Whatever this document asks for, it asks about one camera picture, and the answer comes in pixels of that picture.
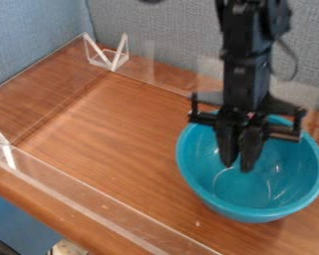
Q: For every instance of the clear acrylic back barrier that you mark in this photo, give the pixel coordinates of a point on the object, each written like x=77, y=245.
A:
x=139, y=65

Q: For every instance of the clear acrylic front barrier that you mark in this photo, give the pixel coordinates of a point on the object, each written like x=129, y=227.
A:
x=135, y=226

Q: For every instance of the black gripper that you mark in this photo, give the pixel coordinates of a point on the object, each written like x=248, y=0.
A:
x=244, y=112

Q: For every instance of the clear acrylic left barrier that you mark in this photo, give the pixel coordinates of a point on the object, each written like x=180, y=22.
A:
x=23, y=50

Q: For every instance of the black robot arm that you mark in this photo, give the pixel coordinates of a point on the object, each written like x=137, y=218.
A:
x=253, y=25

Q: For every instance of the clear acrylic barrier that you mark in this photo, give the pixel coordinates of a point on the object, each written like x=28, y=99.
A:
x=139, y=65
x=135, y=226
x=23, y=50

